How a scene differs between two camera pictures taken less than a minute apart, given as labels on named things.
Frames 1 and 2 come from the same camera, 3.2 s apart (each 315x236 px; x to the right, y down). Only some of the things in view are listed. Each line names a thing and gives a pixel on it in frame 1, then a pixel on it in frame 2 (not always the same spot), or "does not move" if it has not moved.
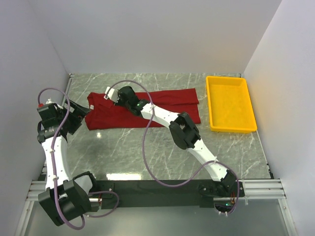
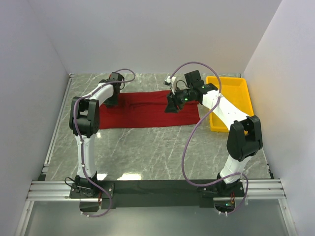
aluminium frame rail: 265,190 does not move
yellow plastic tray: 231,107 does not move
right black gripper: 119,103 → 173,102
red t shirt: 103,113 does not move
